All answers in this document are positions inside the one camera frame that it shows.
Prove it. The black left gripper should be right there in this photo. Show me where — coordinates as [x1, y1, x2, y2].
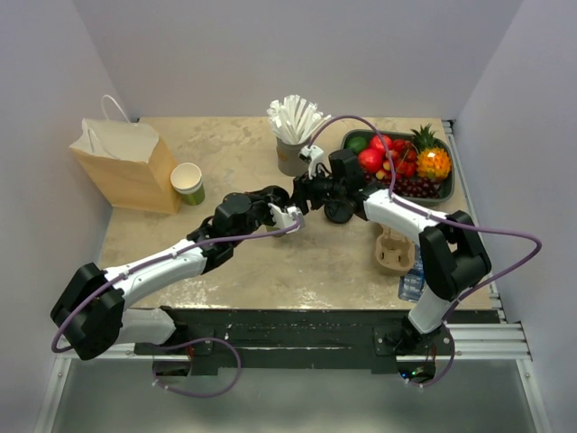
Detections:
[231, 186, 284, 247]

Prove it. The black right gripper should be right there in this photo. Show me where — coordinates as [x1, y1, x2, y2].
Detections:
[288, 164, 345, 216]

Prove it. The black coffee cup lid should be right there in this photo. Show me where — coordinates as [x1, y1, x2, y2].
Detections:
[324, 200, 354, 225]

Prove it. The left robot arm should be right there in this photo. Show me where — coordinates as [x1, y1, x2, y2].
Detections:
[50, 186, 301, 360]

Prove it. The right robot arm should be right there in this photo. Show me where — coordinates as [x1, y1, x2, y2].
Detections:
[292, 145, 491, 355]

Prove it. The blue razor blister pack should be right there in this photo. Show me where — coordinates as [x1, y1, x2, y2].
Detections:
[398, 245, 426, 302]

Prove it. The grey straw holder cup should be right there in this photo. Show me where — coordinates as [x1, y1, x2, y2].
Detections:
[276, 138, 310, 177]

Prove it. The white wrapped straws bundle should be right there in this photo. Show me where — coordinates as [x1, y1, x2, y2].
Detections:
[266, 95, 333, 145]

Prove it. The green lime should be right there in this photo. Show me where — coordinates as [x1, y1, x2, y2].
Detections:
[344, 136, 369, 155]

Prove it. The red apple front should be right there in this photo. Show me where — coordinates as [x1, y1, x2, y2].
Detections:
[357, 149, 383, 174]

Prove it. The brown pulp cup carrier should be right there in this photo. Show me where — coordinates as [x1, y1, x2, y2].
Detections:
[374, 225, 416, 277]

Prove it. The brown paper bag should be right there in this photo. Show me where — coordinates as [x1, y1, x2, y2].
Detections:
[69, 117, 181, 215]

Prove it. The dark purple grape bunch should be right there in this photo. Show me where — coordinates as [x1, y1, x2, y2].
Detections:
[365, 171, 441, 199]

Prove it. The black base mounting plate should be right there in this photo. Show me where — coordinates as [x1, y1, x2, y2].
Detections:
[77, 308, 502, 377]

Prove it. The small orange pineapple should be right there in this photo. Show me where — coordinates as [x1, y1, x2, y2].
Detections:
[411, 124, 452, 182]

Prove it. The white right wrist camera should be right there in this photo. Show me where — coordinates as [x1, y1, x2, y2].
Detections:
[298, 143, 325, 179]

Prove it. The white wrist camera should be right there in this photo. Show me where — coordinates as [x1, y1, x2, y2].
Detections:
[269, 203, 305, 236]
[298, 143, 325, 179]

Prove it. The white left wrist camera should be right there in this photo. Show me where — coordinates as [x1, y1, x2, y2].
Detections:
[269, 203, 305, 236]

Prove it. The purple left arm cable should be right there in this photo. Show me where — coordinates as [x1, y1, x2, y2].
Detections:
[50, 213, 304, 397]

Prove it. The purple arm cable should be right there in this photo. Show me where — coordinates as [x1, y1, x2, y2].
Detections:
[50, 213, 304, 397]
[307, 115, 543, 389]

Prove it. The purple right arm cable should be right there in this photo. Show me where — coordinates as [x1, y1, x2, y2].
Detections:
[307, 115, 543, 389]

